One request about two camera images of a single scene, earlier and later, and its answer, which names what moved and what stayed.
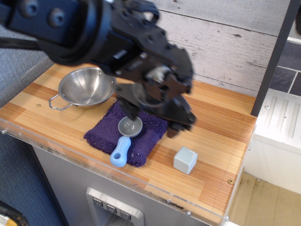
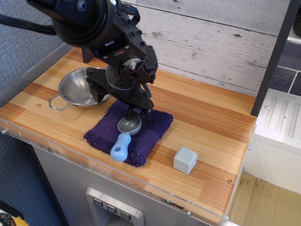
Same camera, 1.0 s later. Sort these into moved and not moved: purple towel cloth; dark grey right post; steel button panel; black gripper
Moved: black gripper
Not moved: purple towel cloth; steel button panel; dark grey right post
